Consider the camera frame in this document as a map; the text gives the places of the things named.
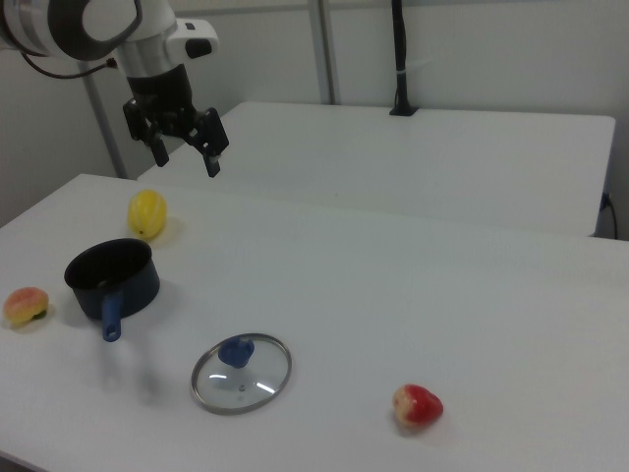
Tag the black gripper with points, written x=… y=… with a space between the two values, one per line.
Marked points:
x=162 y=98

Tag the glass lid with blue knob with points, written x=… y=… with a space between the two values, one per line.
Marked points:
x=255 y=388

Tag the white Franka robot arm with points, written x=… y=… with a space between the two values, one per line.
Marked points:
x=147 y=29

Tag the yellow striped toy melon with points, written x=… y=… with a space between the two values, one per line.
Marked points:
x=146 y=214

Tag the dark blue saucepan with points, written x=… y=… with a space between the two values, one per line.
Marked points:
x=128 y=290

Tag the orange toy peach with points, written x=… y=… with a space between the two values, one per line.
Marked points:
x=24 y=306

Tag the small peach at back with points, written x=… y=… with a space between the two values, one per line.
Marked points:
x=420 y=405

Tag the grey metal partition post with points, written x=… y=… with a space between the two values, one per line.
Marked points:
x=105 y=128

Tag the black camera stand pole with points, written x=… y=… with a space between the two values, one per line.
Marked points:
x=403 y=49

